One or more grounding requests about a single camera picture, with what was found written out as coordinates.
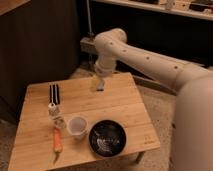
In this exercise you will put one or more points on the wooden table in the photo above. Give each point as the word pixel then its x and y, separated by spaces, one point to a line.
pixel 120 101

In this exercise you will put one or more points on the black bowl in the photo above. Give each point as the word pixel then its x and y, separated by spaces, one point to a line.
pixel 107 138

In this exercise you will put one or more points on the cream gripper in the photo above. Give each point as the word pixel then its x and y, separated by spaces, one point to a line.
pixel 97 83

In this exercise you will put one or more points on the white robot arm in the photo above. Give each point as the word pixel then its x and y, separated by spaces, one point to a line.
pixel 192 133

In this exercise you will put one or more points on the orange carrot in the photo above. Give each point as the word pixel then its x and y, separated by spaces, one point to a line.
pixel 57 144

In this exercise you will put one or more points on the white patterned bottle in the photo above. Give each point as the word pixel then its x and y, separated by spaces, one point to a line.
pixel 55 115

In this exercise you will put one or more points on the vertical metal pole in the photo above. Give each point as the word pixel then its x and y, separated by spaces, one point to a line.
pixel 90 32

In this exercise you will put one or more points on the clear plastic cup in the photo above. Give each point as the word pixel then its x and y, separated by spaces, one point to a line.
pixel 77 127

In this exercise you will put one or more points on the wooden shelf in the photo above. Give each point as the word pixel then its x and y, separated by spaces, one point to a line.
pixel 169 9

